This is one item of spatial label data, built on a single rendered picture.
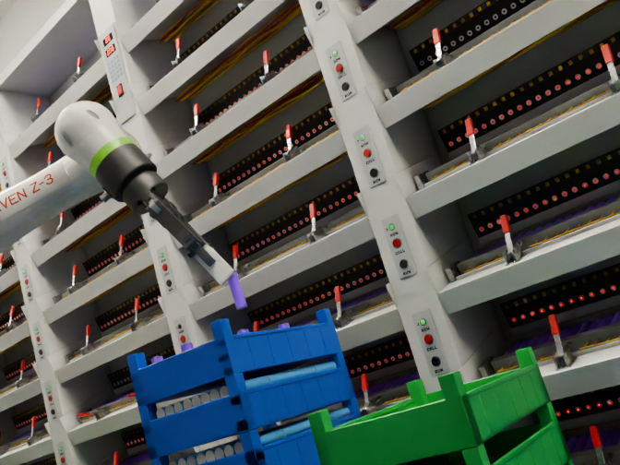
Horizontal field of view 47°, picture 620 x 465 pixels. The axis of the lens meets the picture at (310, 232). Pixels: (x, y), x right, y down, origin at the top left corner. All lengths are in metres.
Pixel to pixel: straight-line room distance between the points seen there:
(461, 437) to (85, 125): 0.82
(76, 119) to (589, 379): 0.96
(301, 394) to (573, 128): 0.62
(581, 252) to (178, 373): 0.67
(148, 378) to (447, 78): 0.75
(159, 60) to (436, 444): 1.59
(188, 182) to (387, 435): 1.29
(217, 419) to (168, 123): 1.17
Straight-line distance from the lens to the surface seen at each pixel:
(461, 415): 0.81
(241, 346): 1.05
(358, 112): 1.48
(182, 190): 1.98
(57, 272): 2.52
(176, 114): 2.10
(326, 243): 1.52
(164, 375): 1.11
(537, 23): 1.32
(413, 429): 0.83
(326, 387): 1.19
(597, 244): 1.24
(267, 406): 1.06
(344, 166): 1.74
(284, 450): 1.07
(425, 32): 1.66
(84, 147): 1.29
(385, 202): 1.42
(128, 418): 2.12
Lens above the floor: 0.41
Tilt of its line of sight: 13 degrees up
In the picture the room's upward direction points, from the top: 17 degrees counter-clockwise
